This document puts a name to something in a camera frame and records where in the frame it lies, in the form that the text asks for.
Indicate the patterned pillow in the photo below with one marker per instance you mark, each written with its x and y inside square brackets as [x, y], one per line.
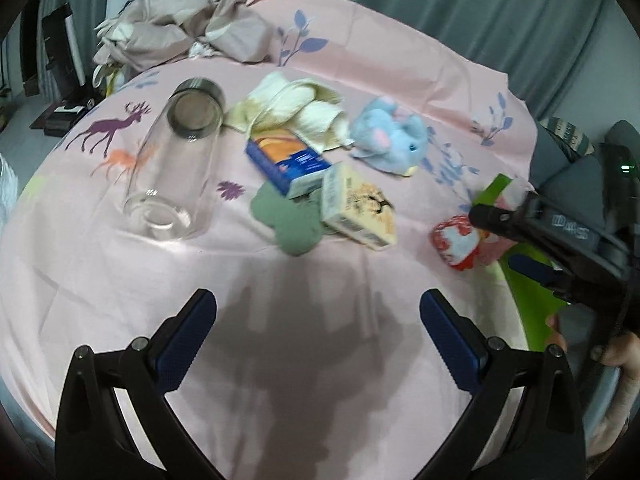
[570, 137]

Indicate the crumpled beige sheet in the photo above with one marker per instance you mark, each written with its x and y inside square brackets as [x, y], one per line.
[165, 25]

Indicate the beige cat print tissue pack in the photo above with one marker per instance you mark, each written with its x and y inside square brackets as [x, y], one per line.
[357, 207]

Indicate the red white snack packet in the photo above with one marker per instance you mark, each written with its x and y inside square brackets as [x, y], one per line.
[455, 242]

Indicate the clear glass bottle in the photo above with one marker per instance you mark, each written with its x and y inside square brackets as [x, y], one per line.
[172, 160]

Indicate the pink printed bedsheet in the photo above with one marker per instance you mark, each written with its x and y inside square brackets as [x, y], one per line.
[75, 260]

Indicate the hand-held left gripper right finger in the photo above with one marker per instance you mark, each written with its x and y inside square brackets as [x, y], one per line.
[452, 340]

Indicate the small black box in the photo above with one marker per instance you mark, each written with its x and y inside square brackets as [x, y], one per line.
[62, 115]

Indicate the person's right forearm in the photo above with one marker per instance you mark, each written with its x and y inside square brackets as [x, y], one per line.
[617, 410]

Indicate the person's right hand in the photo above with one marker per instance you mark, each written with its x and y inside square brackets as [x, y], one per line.
[622, 352]

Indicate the grey cushion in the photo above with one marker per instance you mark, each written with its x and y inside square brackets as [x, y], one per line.
[580, 180]

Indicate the green cloth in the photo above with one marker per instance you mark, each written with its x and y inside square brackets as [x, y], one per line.
[290, 225]

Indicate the cream towel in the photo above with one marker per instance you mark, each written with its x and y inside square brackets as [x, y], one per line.
[295, 105]

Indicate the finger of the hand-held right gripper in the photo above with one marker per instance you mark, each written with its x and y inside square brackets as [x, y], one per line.
[537, 270]
[495, 220]

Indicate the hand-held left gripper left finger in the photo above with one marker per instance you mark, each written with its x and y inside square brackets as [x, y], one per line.
[185, 340]

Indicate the blue orange tissue pack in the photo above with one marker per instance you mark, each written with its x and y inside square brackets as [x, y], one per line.
[287, 160]

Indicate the small white crumpled cloth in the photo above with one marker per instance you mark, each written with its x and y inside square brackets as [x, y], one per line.
[201, 50]

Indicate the light blue plush toy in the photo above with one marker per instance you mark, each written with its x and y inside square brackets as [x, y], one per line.
[387, 132]

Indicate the green storage box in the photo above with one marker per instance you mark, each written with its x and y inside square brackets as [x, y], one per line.
[532, 305]

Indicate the black monitor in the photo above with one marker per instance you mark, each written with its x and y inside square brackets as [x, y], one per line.
[62, 45]

